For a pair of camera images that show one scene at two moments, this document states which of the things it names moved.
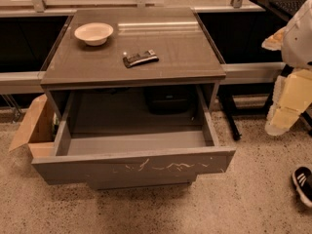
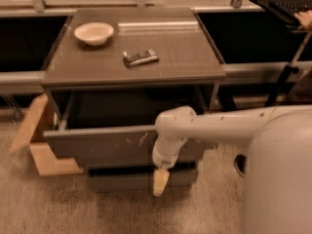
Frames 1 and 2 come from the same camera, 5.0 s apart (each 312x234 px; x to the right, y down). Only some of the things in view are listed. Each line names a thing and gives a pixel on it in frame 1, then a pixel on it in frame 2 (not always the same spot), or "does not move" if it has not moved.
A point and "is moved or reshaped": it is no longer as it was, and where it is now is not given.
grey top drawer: [162, 132] is moved or reshaped
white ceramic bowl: [94, 33] does not move
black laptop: [283, 0] does not move
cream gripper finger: [296, 95] → [166, 150]
